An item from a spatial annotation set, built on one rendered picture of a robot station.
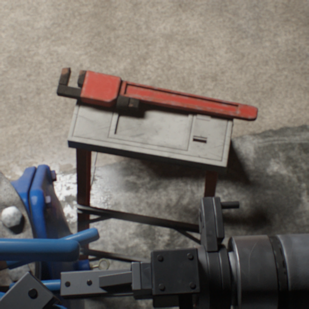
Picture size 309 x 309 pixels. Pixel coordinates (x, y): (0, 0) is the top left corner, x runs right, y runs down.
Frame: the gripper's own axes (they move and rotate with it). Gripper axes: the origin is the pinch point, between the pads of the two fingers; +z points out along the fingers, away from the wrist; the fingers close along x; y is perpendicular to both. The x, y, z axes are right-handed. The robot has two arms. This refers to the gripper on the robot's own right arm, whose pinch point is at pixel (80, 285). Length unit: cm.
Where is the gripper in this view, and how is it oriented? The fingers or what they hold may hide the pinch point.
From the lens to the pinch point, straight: 75.3
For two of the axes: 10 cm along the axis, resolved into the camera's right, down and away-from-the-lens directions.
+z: -10.0, 0.5, -0.2
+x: 0.0, 3.3, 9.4
